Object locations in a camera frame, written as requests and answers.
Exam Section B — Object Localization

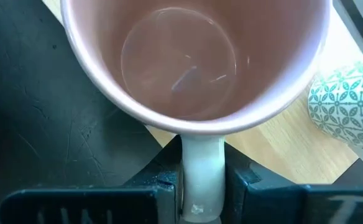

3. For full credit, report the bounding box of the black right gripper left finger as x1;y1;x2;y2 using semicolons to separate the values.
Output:
0;135;184;224

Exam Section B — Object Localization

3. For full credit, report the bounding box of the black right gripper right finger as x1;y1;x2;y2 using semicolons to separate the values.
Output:
223;142;363;224

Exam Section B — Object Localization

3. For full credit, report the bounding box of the white mug teal flower pattern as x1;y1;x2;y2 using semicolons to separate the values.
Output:
307;49;363;178

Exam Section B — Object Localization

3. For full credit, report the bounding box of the white mug pink inside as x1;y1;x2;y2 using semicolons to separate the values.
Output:
60;0;331;223

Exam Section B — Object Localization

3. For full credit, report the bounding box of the black table mat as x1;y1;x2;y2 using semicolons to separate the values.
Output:
0;0;182;224

